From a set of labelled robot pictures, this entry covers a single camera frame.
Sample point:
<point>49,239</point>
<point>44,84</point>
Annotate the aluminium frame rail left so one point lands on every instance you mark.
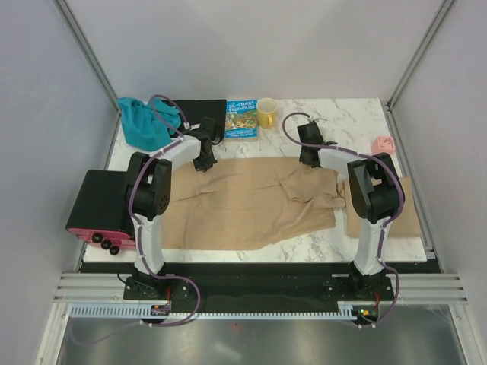
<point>87,51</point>

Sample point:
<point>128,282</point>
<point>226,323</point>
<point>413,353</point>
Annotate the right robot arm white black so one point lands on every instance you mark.
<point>376,192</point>

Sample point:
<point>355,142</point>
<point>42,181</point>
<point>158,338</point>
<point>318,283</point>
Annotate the teal t shirt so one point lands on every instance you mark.
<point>142,129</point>

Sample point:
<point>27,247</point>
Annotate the yellow mug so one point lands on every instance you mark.
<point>266,109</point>

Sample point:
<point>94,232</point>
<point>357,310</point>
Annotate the black base rail with cable tray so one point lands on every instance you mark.
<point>189,291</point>

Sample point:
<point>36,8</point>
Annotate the folded tan t shirt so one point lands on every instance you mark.
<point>405,226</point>

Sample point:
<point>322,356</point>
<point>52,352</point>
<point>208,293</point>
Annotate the beige t shirt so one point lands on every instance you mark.
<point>249,203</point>

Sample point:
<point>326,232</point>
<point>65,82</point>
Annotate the aluminium frame rail right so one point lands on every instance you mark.
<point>424,45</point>

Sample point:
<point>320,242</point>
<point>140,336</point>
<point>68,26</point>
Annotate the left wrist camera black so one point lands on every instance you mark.
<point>212,127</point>

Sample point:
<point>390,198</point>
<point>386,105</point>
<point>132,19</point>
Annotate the black orange-edged notebook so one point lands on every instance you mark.
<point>196,110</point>

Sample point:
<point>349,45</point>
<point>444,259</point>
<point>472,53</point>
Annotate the aluminium frame rail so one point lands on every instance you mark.
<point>424,45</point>
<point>87,51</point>

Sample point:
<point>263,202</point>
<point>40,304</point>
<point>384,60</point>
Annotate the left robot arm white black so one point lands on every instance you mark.
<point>148,188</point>

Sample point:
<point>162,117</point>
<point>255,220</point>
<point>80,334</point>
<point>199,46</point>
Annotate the blue treehouse book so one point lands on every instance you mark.
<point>241,121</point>

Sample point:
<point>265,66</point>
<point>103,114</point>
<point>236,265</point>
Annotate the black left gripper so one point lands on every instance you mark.
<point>205,166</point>

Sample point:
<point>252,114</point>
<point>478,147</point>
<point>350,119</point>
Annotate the black drawer organiser with pink fronts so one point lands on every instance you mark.
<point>99,215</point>

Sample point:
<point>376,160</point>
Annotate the pink cube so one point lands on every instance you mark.
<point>383,144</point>

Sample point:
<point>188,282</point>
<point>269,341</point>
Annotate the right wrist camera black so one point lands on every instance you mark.
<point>310,133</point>

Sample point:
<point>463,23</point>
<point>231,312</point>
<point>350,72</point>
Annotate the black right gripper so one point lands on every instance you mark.
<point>302,159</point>

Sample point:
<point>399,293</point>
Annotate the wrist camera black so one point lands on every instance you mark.
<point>310,133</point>
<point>212,127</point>

